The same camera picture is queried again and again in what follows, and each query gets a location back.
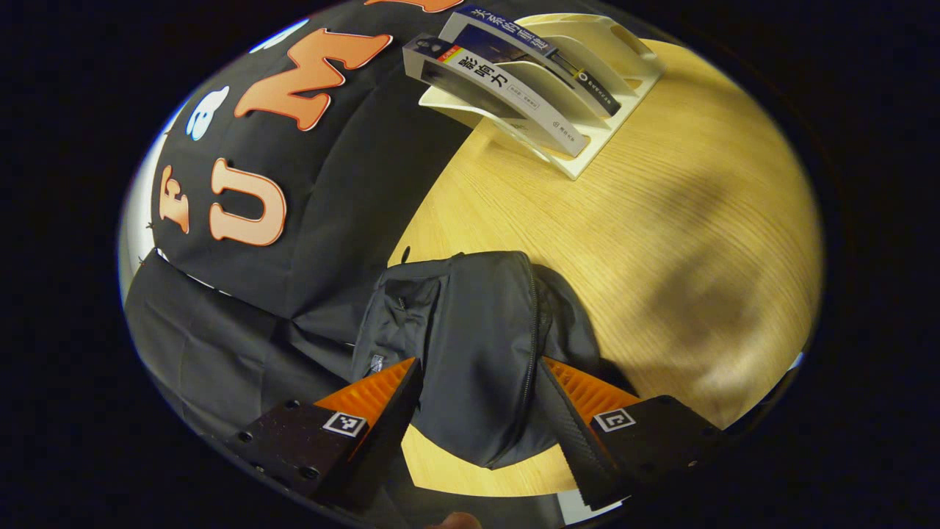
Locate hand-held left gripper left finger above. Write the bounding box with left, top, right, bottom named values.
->
left=224, top=357, right=425, bottom=508

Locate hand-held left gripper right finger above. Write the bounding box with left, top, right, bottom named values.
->
left=539, top=357, right=725, bottom=512

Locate black schoolbag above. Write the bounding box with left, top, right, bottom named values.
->
left=351, top=250, right=634, bottom=471

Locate white grey cover book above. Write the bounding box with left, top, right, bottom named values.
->
left=402, top=33, right=591, bottom=159

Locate white plastic bookshelf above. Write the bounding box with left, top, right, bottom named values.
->
left=419, top=12, right=668, bottom=181

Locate blue cover book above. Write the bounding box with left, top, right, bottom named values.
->
left=439, top=3, right=623, bottom=118

